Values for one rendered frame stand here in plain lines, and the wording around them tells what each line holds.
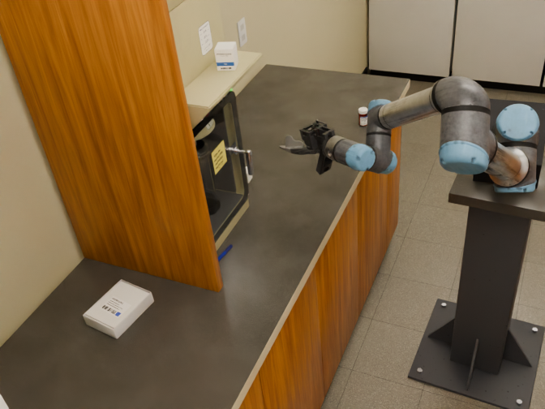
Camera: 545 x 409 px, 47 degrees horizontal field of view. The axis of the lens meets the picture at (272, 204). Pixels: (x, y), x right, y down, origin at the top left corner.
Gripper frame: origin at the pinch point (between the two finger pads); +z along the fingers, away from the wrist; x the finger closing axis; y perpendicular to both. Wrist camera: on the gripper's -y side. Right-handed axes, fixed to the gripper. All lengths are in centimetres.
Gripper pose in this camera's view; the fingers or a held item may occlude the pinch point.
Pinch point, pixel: (297, 138)
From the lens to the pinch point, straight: 208.9
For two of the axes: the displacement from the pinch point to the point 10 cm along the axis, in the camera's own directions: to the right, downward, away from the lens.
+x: -8.0, 4.7, -3.7
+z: -5.4, -3.1, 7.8
